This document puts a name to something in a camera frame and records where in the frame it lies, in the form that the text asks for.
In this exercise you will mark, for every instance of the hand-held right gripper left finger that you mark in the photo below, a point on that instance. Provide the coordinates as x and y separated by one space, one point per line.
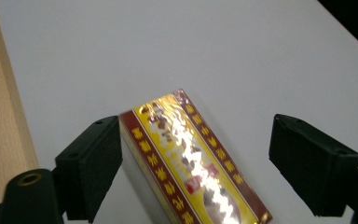
88 168

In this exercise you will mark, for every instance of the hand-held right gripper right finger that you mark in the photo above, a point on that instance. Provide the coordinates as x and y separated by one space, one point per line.
313 165

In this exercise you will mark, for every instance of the yellow and red glossy box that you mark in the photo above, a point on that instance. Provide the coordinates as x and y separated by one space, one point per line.
186 161

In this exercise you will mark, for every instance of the light wooden board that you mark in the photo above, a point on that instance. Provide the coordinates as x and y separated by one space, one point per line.
3 102

